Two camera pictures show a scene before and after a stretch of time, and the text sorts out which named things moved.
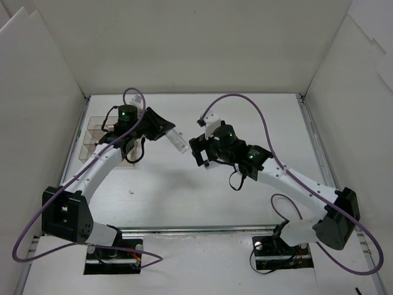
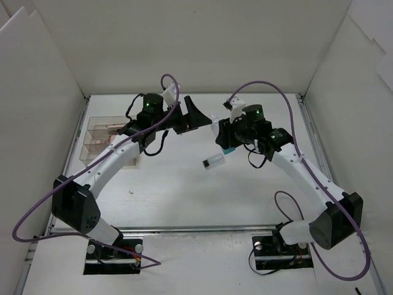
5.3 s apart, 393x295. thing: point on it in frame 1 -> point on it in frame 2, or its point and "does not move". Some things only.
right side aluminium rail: x=315 y=141 does not move
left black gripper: x=154 y=123 -> x=184 y=117
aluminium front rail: x=220 y=230 does not move
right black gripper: x=198 y=150 -> x=223 y=139
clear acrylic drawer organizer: x=96 y=126 does not move
